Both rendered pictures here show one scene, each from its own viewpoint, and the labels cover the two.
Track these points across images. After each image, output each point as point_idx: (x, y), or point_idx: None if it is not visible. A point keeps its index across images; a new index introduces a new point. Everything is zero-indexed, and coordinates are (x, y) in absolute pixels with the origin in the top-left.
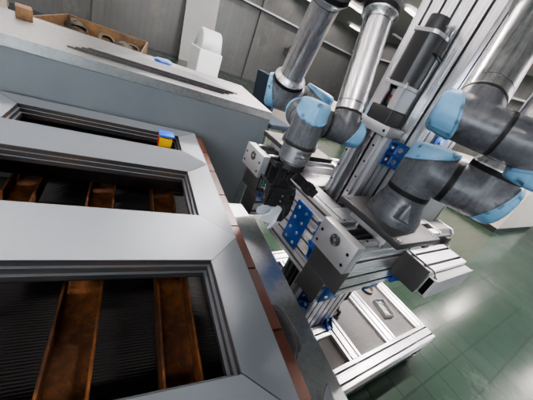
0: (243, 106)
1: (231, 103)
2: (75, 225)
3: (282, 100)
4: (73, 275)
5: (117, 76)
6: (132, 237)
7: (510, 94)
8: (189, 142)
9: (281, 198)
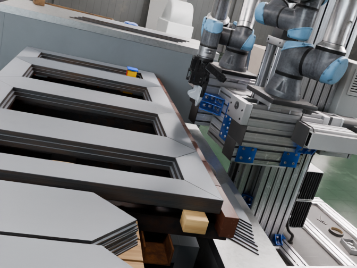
0: (194, 50)
1: (183, 48)
2: (87, 93)
3: None
4: (88, 108)
5: (100, 33)
6: (115, 101)
7: (287, 1)
8: (149, 76)
9: (200, 79)
